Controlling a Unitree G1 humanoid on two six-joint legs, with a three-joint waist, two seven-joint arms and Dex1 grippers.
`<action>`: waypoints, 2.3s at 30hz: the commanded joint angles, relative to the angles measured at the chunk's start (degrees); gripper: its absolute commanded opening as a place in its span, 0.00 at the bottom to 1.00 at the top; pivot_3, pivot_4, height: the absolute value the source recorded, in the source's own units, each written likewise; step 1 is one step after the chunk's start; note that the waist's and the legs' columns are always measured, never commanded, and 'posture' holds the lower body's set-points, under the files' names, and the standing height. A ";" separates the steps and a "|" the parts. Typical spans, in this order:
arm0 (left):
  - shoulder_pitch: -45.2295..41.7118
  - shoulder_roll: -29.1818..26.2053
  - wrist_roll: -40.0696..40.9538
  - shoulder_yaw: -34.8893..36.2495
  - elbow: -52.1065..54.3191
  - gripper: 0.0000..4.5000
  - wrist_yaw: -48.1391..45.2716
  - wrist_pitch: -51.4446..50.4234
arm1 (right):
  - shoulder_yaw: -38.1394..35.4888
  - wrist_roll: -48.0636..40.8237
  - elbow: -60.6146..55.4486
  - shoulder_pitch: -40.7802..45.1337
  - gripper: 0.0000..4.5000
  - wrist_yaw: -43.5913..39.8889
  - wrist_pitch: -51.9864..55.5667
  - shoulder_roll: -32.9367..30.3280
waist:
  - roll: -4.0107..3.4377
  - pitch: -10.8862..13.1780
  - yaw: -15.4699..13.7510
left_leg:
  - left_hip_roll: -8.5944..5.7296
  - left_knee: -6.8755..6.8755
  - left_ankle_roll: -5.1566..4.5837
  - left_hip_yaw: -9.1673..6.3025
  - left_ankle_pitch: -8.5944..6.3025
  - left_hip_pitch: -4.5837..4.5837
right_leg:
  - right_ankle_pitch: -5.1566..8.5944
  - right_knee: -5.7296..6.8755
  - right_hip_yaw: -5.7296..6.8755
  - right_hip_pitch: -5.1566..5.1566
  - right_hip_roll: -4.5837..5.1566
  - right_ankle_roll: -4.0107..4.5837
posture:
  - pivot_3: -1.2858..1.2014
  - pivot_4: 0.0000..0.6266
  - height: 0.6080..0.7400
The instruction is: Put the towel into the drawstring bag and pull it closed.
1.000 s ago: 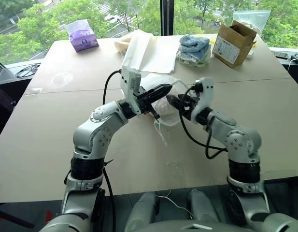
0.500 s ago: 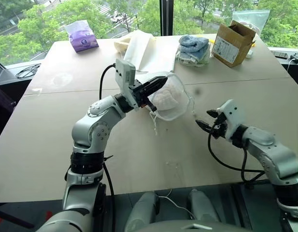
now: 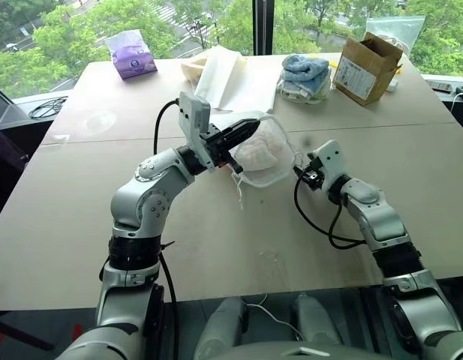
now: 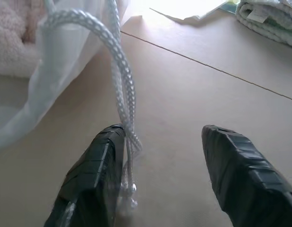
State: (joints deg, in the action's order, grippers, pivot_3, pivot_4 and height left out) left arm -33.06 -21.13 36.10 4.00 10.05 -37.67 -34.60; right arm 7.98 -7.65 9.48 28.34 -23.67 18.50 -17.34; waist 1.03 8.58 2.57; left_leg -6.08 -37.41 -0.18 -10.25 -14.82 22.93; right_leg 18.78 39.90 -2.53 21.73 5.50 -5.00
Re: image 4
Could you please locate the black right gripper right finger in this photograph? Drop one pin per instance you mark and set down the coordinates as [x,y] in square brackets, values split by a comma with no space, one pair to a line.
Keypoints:
[250,186]

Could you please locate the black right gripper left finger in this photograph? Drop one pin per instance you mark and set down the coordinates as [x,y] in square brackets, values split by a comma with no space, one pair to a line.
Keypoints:
[89,179]

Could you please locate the pink fluffy towel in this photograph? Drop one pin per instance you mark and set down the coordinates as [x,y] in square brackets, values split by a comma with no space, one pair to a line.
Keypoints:
[11,40]

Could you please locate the light green folded towel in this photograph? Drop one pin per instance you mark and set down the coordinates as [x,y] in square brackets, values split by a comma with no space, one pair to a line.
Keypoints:
[266,21]

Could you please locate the white paper sheet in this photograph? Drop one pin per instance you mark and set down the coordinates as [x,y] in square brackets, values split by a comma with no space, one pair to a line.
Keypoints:
[195,9]

